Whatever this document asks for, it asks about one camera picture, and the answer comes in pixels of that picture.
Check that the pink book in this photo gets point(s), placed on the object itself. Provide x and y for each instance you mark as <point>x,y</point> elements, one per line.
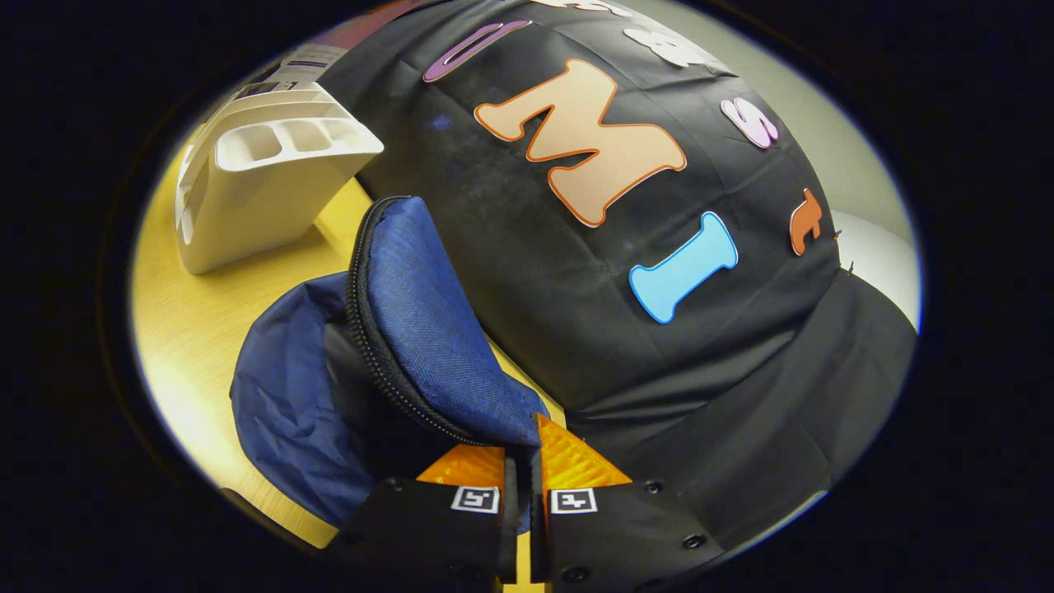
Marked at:
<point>362,29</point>

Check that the white plastic bookshelf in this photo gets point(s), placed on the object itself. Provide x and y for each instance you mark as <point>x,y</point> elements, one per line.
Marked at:
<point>263,206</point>

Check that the blue schoolbag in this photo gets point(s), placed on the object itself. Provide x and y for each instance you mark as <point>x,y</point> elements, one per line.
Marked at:
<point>428,329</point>

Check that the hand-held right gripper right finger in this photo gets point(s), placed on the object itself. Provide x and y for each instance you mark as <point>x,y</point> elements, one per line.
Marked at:
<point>538,535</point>

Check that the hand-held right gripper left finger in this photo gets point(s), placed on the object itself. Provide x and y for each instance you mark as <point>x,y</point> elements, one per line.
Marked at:
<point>510,535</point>

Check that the black backdrop cloth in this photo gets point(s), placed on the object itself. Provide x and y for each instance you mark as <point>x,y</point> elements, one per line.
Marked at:
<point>535,288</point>

